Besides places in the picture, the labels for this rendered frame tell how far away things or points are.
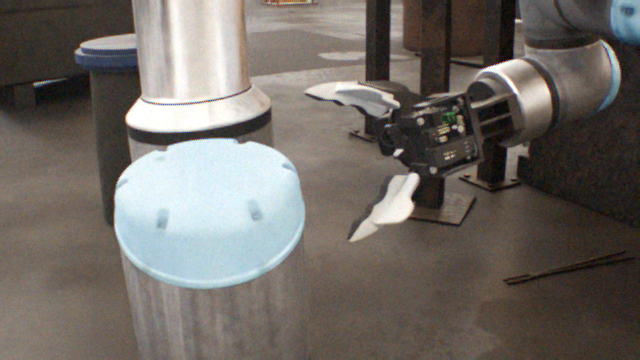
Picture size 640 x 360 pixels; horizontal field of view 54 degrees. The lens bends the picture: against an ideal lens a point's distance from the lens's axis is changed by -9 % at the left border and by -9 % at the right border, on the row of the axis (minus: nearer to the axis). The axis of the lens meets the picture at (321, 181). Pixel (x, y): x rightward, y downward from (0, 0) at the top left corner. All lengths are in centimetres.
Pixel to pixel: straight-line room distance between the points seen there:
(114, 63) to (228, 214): 102
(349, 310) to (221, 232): 78
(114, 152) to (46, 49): 157
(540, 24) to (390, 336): 62
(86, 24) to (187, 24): 250
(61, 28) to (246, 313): 266
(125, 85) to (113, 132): 12
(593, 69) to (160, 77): 46
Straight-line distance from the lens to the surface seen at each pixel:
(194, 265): 48
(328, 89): 65
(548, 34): 75
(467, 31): 423
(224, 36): 63
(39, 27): 306
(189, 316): 50
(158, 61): 64
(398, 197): 67
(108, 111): 154
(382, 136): 76
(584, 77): 76
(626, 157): 171
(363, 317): 121
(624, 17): 60
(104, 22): 314
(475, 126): 66
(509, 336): 118
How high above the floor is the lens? 62
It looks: 19 degrees down
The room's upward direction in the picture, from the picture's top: straight up
